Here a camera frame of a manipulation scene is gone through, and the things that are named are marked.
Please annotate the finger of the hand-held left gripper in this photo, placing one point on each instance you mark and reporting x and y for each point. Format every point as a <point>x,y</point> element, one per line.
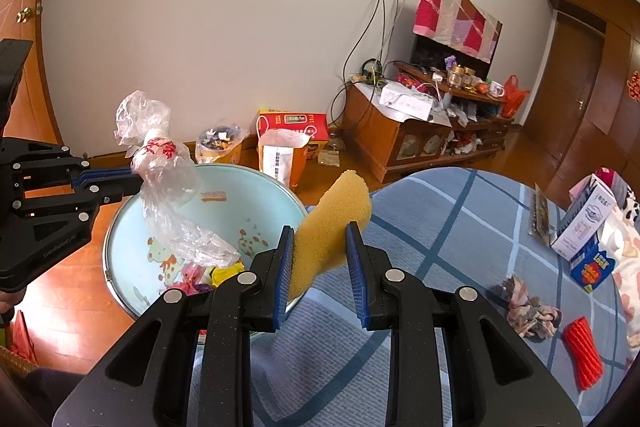
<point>110,172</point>
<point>115,189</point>

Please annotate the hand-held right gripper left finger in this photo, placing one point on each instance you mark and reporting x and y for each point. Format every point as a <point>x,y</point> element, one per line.
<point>286,272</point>

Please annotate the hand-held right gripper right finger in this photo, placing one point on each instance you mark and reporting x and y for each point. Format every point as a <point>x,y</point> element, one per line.
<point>357,277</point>

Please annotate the clear plastic bag red print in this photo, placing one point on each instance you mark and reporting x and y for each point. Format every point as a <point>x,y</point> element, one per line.
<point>165,177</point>

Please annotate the yellow sponge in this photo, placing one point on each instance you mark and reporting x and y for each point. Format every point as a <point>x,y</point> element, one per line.
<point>330,227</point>

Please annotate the light blue cartoon basin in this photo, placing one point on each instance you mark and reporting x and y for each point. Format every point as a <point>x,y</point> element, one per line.
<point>250,207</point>

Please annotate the red paper bag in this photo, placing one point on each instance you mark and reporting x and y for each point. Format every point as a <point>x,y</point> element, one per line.
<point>22,337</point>

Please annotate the pink crumpled wrapper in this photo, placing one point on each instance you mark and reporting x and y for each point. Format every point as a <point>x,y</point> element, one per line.
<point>192,277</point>

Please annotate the orange white paper bag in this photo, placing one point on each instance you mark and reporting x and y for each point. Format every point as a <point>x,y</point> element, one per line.
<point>280,162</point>

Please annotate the blue plaid bed sheet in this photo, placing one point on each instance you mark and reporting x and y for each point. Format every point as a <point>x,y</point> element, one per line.
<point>450,217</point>

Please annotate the clear bag of candies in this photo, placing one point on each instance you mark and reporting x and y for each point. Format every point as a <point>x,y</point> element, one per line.
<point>220,142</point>

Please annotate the person's dark trouser leg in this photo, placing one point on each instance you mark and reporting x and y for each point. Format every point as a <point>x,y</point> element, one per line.
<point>50,392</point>

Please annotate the red cardboard box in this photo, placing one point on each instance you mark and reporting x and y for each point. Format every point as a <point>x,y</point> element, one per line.
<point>300,122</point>

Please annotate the wooden television cabinet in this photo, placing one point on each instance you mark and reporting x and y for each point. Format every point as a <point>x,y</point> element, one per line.
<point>380,127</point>

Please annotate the multicoloured cloth rag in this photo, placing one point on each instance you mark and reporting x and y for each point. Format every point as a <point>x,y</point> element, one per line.
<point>530,312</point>

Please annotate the brass cupboard knob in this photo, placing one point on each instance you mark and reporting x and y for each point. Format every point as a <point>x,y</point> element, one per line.
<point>23,15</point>

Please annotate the white flat box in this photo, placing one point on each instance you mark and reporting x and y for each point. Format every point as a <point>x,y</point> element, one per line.
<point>410,104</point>

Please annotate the gold lid glass jar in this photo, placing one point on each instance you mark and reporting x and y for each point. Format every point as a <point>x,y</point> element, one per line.
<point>455,77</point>
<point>468,78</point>

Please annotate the white printed mug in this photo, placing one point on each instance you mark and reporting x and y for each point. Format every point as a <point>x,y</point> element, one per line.
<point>495,89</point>

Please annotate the white carton box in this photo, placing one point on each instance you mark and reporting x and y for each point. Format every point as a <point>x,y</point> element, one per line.
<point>585,222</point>

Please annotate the black television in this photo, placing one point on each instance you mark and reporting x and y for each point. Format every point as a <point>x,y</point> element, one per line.
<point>425,52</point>

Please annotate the blue packet red label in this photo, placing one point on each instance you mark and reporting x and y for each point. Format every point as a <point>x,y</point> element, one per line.
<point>592,269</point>

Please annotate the red foam fruit net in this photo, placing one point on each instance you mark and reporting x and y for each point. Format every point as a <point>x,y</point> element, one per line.
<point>582,352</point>

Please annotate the orange plastic bag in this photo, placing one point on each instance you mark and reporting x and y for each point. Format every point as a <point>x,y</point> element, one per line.
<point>515,99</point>

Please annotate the pink heart quilt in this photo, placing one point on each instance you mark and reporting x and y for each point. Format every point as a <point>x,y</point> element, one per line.
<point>627,287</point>

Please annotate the television with red cloth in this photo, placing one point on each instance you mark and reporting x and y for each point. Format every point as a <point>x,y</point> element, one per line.
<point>450,12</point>

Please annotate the black white spotted cloth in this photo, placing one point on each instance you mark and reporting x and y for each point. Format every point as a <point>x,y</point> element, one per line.
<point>631,204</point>

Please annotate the brown wooden wardrobe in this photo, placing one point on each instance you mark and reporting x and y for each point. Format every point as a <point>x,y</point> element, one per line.
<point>615,142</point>

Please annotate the brown wooden door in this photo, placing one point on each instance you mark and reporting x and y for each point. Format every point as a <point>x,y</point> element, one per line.
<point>575,82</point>

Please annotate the red paper decoration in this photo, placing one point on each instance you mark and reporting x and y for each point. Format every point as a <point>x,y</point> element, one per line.
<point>634,84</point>

